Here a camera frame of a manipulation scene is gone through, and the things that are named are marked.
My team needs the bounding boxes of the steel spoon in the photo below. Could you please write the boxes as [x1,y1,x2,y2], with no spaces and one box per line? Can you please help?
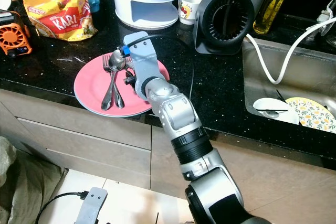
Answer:
[108,51,128,110]

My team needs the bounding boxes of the pink round plate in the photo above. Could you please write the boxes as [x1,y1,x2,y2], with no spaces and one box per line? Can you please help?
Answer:
[73,51,170,118]

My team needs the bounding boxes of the white cup red print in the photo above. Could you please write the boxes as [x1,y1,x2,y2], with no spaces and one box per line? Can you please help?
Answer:
[178,0,204,25]

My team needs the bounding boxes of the yellow snack bag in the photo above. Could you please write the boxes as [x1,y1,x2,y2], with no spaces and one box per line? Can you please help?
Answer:
[23,0,98,42]

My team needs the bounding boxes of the black round fan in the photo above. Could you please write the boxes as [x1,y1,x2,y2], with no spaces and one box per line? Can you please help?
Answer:
[193,0,256,55]

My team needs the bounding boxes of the orange portable fan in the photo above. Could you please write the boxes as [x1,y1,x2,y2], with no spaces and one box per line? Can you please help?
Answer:
[0,13,32,57]

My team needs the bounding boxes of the grey green sack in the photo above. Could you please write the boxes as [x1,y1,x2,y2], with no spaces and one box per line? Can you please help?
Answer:
[0,137,69,224]

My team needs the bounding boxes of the thin black stick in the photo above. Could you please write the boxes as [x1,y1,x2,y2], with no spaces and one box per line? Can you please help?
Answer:
[275,89,288,104]

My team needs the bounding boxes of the olive oil bottle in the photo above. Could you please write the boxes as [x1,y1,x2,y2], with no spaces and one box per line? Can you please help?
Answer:
[252,0,297,36]

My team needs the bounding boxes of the steel sink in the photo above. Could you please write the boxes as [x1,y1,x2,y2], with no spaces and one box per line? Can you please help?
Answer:
[241,36,336,133]

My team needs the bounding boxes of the yellow floral plate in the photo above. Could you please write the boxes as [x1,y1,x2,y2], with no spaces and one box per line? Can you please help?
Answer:
[285,97,336,133]

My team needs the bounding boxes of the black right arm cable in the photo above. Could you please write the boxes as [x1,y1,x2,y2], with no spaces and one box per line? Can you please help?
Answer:
[129,34,196,99]

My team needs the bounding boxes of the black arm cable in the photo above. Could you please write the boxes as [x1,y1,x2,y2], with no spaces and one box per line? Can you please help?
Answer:
[129,34,196,99]
[38,191,90,224]

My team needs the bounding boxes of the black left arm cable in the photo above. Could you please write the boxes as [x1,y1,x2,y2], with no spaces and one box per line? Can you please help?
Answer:
[38,191,90,224]

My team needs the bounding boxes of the white hose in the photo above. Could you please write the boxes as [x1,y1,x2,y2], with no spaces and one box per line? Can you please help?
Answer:
[246,17,336,84]

